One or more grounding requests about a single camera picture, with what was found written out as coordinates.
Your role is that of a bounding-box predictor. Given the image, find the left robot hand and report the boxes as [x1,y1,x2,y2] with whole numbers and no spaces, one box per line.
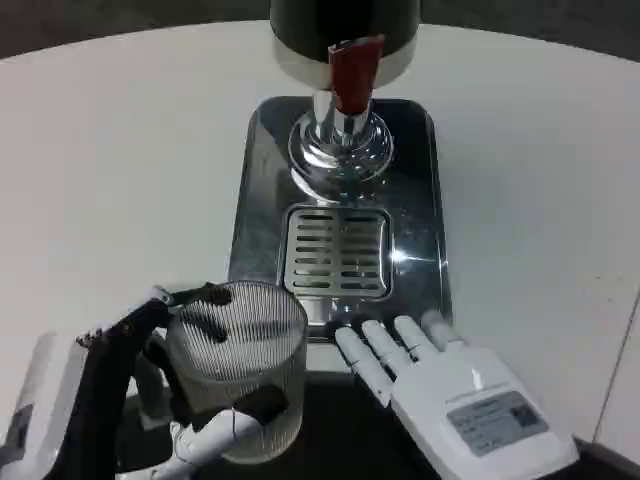
[0,280,290,480]

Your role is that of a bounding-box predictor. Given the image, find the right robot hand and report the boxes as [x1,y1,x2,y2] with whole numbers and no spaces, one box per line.
[325,309,581,480]

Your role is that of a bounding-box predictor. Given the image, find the clear ribbed glass cup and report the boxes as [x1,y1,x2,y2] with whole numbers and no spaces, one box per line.
[166,280,310,464]

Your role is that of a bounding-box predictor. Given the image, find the slotted steel drain grid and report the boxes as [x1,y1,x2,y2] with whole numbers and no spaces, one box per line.
[282,205,393,300]

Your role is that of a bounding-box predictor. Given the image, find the steel drip tray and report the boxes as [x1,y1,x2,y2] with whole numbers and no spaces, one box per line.
[228,96,454,342]

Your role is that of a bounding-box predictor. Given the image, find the drink dispenser with steel base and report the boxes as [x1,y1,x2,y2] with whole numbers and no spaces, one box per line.
[268,0,419,205]

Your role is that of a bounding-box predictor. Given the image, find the red tap handle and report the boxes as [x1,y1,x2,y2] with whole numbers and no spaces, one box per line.
[327,33,386,116]

